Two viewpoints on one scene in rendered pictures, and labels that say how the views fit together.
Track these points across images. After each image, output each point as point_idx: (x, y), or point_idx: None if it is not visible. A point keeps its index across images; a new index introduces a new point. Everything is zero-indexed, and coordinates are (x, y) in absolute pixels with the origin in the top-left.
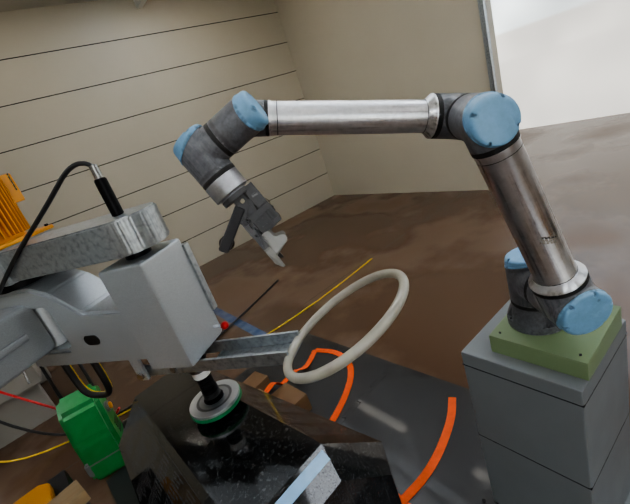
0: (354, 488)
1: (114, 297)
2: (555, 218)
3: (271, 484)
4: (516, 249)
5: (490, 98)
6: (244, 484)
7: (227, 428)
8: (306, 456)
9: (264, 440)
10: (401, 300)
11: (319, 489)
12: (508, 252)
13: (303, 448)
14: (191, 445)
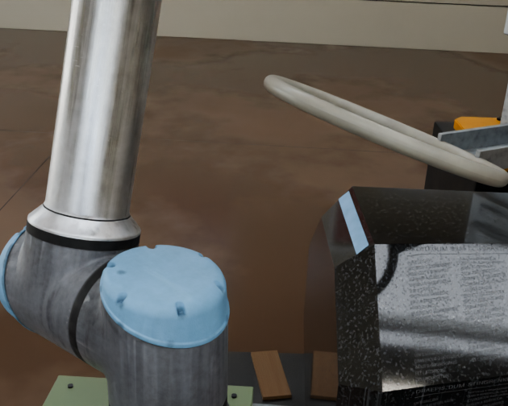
0: (333, 300)
1: None
2: (62, 73)
3: (375, 209)
4: (201, 284)
5: None
6: (401, 201)
7: None
8: (373, 231)
9: (445, 226)
10: (270, 81)
11: (341, 246)
12: (218, 278)
13: (388, 234)
14: None
